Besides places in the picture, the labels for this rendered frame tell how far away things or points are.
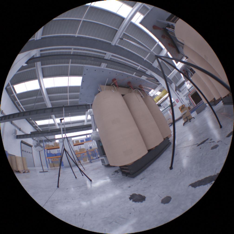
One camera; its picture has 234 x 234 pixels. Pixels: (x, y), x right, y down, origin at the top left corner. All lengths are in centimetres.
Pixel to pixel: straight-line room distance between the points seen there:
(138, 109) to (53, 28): 1014
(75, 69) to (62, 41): 718
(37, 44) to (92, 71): 414
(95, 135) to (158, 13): 256
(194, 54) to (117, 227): 180
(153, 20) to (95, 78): 134
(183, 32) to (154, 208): 148
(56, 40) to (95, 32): 590
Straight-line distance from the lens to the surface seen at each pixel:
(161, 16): 165
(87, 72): 113
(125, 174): 103
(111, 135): 76
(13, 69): 594
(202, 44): 110
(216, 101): 298
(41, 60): 733
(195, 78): 292
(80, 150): 886
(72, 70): 1116
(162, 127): 141
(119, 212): 55
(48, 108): 853
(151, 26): 150
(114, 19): 1050
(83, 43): 442
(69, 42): 443
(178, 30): 125
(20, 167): 469
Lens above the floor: 39
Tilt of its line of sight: 22 degrees up
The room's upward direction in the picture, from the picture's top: 22 degrees counter-clockwise
